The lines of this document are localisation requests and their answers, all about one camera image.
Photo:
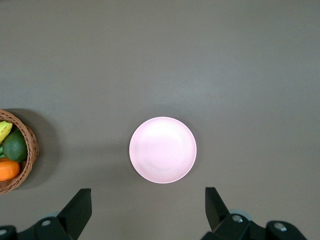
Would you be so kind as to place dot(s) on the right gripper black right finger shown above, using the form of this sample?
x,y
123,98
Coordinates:
x,y
217,212

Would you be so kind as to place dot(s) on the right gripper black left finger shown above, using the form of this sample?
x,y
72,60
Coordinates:
x,y
75,215

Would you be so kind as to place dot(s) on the yellow banana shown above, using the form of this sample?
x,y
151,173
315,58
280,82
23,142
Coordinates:
x,y
5,130

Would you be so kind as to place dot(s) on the brown wicker basket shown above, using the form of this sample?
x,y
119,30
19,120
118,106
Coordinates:
x,y
31,152

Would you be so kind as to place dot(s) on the orange fruit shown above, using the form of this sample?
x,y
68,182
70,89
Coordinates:
x,y
8,170

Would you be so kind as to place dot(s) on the pink round plate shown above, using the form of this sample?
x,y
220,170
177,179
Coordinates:
x,y
162,150

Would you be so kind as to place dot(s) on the dark green avocado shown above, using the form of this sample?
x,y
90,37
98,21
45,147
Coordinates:
x,y
15,147

